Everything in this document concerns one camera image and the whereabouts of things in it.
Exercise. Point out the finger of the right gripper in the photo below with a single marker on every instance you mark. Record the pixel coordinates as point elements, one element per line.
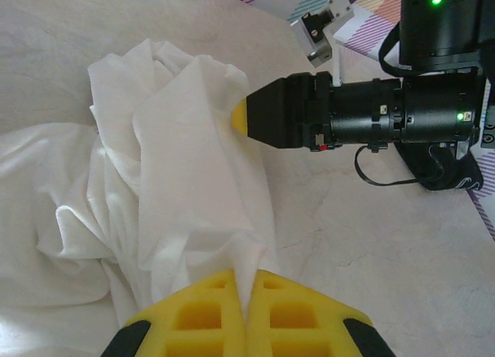
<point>278,113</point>

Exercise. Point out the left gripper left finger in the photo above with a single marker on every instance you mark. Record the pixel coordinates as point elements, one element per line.
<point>193,318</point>

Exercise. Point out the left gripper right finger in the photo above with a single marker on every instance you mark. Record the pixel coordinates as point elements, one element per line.
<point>301,322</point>

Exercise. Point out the white printed t-shirt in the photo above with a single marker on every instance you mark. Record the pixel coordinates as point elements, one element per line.
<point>174,160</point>

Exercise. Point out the folded black t-shirt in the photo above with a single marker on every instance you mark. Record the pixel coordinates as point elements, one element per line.
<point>444,175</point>

